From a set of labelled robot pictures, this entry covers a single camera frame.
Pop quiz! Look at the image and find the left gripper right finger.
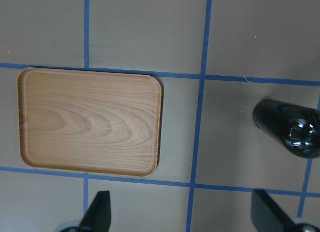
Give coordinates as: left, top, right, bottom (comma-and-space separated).
251, 189, 300, 232

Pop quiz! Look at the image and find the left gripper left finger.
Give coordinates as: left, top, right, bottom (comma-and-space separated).
78, 191, 111, 232

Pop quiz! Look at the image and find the black wine bottle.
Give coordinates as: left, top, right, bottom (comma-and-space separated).
252, 99, 320, 159

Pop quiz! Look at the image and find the wooden tray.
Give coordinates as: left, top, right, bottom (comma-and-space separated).
17, 68, 163, 177

